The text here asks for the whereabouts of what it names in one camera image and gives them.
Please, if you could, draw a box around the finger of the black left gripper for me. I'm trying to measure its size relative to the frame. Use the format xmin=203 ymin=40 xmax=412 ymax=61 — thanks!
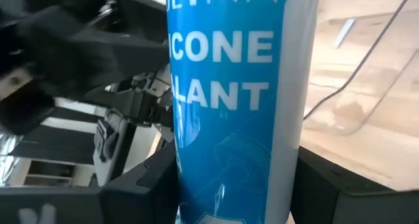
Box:
xmin=0 ymin=88 xmax=57 ymax=136
xmin=0 ymin=6 xmax=170 ymax=97

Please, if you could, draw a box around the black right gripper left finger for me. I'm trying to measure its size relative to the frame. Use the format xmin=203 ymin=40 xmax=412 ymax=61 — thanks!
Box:
xmin=0 ymin=140 xmax=180 ymax=224

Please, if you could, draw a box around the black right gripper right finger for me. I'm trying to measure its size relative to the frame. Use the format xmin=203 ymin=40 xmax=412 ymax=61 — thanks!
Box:
xmin=290 ymin=146 xmax=419 ymax=224

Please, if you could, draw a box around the blue silicone sealant tube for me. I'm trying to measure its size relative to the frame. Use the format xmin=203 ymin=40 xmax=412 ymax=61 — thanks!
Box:
xmin=166 ymin=0 xmax=322 ymax=224

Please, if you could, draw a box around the clear plastic bin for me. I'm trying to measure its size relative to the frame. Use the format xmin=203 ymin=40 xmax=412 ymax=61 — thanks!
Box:
xmin=302 ymin=0 xmax=419 ymax=137

